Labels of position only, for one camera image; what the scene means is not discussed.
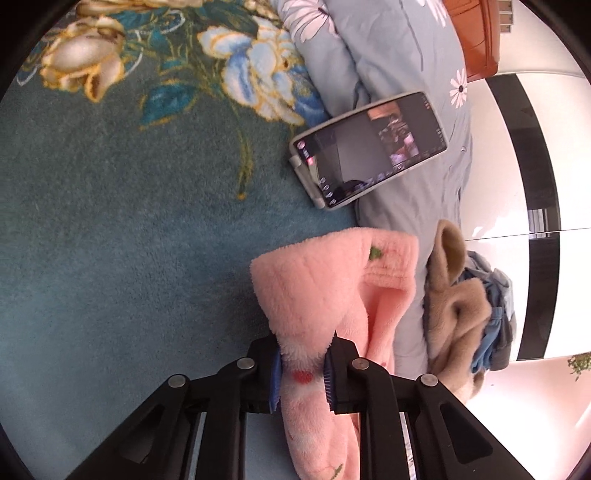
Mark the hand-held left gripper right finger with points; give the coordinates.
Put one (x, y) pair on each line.
(330, 381)

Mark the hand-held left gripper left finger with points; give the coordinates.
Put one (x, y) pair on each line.
(274, 379)

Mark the pink fleece garment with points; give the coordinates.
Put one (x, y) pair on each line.
(323, 300)

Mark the tan fleece garment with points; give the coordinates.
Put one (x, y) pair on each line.
(455, 314)

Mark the blue denim garment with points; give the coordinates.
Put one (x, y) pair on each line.
(495, 318)

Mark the teal floral blanket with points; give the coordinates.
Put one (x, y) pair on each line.
(138, 207)

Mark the smartphone on white stand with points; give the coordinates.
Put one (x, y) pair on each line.
(369, 150)

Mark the green potted plant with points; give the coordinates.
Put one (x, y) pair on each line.
(579, 364)

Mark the grey daisy print quilt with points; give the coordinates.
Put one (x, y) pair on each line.
(397, 69)

